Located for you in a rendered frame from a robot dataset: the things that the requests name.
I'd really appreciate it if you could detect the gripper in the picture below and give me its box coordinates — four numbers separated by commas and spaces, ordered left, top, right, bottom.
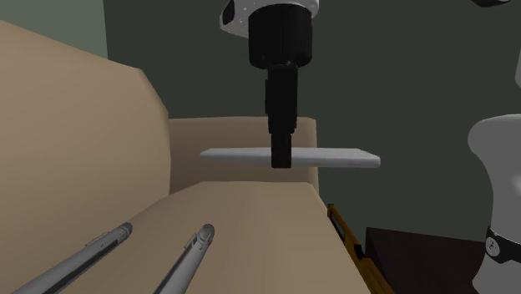
247, 3, 314, 170

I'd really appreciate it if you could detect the white tablet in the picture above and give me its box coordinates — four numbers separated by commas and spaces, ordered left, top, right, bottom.
199, 147, 382, 170

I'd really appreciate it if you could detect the yellow long bar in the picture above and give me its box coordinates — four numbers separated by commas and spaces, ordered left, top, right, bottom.
326, 203, 397, 294

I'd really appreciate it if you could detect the beige sofa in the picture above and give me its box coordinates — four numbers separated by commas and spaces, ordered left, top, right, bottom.
0, 20, 372, 294

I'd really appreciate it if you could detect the grey pen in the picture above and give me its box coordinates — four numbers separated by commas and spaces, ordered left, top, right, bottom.
11, 221, 134, 294
152, 223, 216, 294

